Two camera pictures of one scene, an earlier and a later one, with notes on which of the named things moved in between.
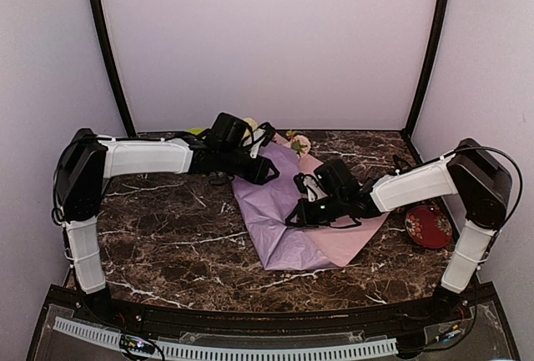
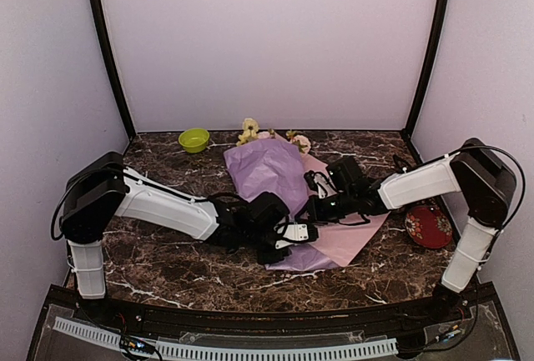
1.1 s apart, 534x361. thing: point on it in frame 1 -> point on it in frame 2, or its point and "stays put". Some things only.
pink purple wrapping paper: x=264 y=209 stays put
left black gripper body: x=230 y=164 -> x=257 y=239
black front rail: x=427 y=310 stays put
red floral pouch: x=428 y=227 stays put
